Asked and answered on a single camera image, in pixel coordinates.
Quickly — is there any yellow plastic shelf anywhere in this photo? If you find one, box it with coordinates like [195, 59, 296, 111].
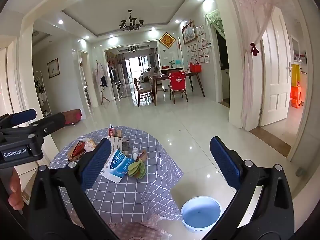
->
[291, 64, 301, 88]

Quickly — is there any framed wall painting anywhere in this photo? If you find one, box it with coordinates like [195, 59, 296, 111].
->
[181, 20, 197, 45]

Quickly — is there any white massage chair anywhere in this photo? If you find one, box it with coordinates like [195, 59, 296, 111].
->
[139, 66, 160, 84]

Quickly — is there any orange plastic stool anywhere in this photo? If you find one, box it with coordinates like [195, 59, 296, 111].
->
[290, 86, 303, 109]

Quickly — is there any framed ink picture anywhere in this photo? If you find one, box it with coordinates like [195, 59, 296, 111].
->
[47, 58, 60, 78]

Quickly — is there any red snack wrapper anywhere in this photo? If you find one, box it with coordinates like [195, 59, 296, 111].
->
[68, 141, 87, 162]

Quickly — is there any wooden dining chair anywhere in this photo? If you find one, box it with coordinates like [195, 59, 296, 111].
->
[133, 77, 153, 107]

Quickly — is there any white panel door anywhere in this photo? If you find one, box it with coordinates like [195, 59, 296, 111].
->
[260, 6, 293, 128]

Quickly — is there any group of wall certificates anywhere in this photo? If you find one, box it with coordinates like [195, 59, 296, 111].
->
[186, 25, 212, 64]

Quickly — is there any person's left hand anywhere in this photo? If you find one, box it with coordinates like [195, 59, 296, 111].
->
[8, 169, 25, 211]

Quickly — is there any white blue trash bin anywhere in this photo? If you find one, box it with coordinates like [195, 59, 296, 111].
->
[180, 196, 222, 233]

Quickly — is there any red gold diamond wall decoration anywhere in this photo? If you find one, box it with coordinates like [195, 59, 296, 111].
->
[159, 32, 176, 49]

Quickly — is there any white wrapper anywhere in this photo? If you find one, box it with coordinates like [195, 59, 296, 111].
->
[82, 138, 97, 153]

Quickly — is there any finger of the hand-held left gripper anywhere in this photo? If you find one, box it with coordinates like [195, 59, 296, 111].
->
[0, 109, 37, 128]
[15, 112, 66, 140]

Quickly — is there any grey checked blanket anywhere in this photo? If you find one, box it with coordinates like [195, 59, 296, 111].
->
[49, 126, 184, 233]

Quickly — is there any black chandelier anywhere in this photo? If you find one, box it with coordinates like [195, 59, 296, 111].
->
[119, 9, 144, 32]

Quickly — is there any blue white medicine box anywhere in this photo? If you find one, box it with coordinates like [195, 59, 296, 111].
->
[101, 149, 135, 183]

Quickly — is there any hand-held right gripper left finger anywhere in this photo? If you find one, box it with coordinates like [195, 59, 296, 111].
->
[29, 137, 118, 240]

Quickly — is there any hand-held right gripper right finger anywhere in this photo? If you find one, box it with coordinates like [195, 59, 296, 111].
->
[207, 136, 295, 240]

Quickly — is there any red gift bag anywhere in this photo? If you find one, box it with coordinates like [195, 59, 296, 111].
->
[189, 60, 202, 73]

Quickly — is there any white printed paper box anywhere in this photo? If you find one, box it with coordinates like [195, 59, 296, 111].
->
[105, 135, 129, 153]

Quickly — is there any white metal rack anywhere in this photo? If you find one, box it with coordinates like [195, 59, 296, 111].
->
[34, 70, 52, 117]

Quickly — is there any dark wooden dining table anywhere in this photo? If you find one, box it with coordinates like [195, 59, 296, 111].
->
[149, 71, 205, 107]

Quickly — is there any wooden coat rack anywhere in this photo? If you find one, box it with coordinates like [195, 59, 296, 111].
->
[96, 60, 110, 105]

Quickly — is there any pink sheer curtain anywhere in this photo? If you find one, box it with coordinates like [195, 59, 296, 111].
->
[231, 0, 288, 132]

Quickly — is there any green curtain valance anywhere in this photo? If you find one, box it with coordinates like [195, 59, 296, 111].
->
[204, 9, 222, 32]

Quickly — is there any chair with red cover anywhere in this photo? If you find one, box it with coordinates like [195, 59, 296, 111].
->
[168, 71, 188, 105]

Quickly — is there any green paper leaf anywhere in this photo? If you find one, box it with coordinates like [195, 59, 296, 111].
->
[128, 160, 147, 179]

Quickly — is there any white hanging coat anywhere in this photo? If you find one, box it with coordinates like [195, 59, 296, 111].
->
[94, 61, 105, 80]

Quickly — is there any pink patterned blanket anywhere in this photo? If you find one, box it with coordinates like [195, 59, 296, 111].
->
[107, 214, 173, 240]

